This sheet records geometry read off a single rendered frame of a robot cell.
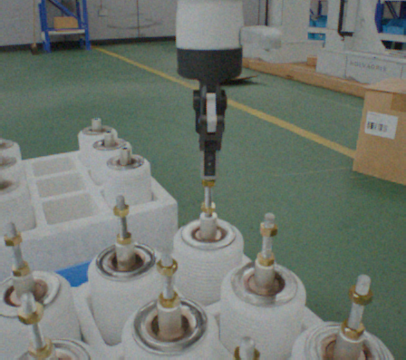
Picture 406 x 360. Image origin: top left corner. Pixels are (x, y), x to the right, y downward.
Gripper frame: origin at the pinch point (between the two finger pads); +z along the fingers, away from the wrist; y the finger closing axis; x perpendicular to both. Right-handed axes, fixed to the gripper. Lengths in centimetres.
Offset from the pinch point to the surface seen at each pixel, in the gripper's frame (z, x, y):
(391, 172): 33, 65, -67
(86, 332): 17.7, -15.1, 10.5
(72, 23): -2, -174, -521
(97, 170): 15.2, -23.1, -32.2
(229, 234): 10.4, 2.8, 0.5
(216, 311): 17.7, 0.7, 7.1
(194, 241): 10.4, -2.0, 2.1
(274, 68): 30, 68, -280
